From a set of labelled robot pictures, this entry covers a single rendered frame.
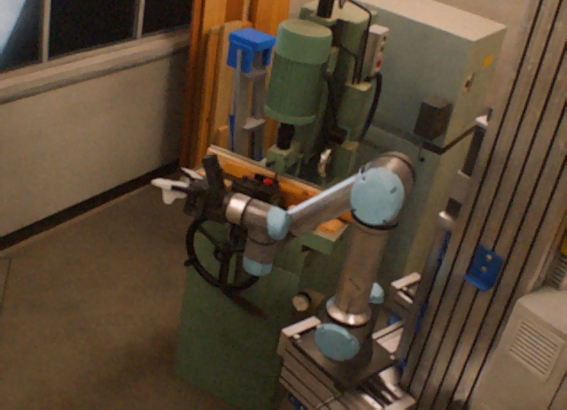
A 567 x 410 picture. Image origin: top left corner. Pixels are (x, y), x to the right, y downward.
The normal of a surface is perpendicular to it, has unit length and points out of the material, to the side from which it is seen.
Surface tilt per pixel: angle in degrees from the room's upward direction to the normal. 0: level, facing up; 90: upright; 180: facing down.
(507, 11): 90
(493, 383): 90
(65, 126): 90
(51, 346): 0
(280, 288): 90
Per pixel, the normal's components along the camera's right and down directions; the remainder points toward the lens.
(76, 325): 0.18, -0.86
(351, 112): -0.44, 0.37
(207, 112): 0.81, 0.37
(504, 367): -0.75, 0.21
